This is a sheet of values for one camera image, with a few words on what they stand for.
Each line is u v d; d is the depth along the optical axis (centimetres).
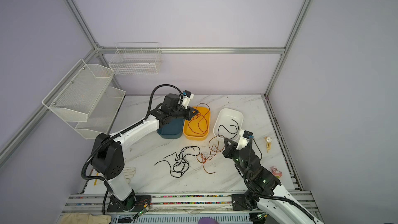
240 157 53
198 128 101
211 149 90
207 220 70
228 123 104
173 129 93
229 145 70
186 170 84
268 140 93
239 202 73
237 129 100
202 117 107
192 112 78
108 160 46
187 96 76
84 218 69
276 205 49
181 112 74
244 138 64
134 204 72
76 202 75
